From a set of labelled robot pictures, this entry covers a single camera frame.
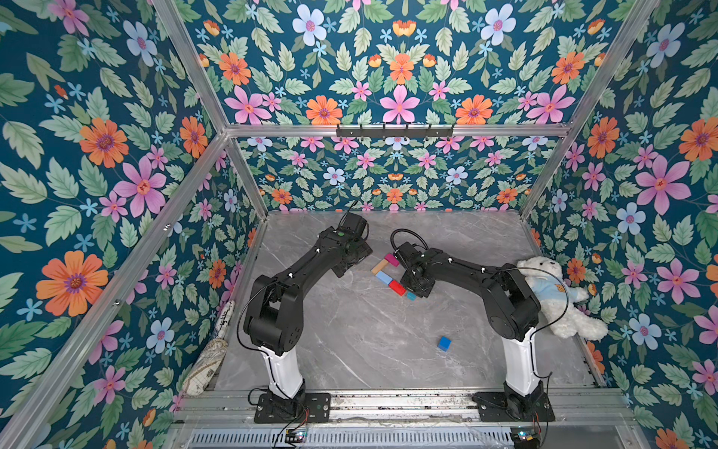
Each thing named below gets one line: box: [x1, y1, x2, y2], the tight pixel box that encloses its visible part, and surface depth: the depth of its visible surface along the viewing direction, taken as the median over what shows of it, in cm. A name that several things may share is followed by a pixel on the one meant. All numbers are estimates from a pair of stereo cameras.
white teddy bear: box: [516, 256, 609, 341], surface depth 86 cm
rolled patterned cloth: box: [181, 299, 236, 397], surface depth 79 cm
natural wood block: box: [371, 258, 389, 276], surface depth 103 cm
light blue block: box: [375, 270, 394, 286], surface depth 101 cm
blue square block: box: [437, 335, 453, 352], surface depth 86 cm
